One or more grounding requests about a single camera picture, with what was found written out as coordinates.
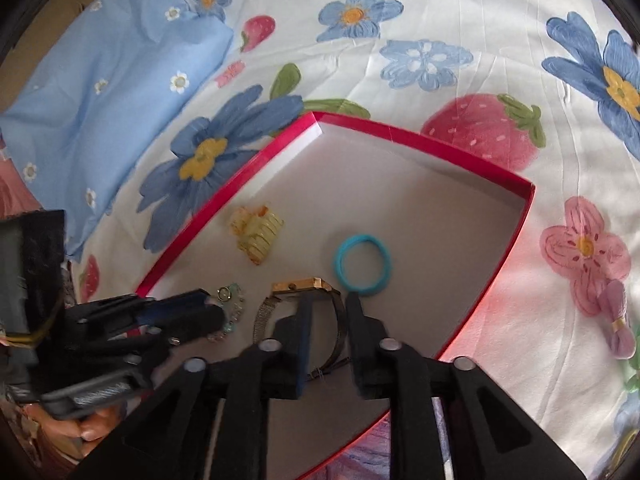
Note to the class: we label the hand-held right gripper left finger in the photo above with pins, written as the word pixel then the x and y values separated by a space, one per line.
pixel 300 345

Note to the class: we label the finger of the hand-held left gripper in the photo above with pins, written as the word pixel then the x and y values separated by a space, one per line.
pixel 170 310
pixel 110 380

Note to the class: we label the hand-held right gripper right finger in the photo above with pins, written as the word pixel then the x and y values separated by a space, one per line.
pixel 359 345

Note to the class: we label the yellow hair claw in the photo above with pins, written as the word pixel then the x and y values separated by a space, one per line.
pixel 257 232

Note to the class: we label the red shallow cardboard box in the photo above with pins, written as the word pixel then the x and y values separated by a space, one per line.
pixel 400 200

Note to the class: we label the purple hair accessory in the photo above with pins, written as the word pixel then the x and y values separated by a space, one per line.
pixel 617 310

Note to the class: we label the person's left hand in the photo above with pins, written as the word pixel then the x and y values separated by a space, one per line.
pixel 85 427

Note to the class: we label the pink pillow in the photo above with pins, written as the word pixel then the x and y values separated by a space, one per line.
pixel 12 190

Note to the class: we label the light blue daisy pillow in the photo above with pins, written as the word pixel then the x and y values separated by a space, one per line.
pixel 100 110

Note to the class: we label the white floral bedsheet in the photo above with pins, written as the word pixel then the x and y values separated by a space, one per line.
pixel 450 35

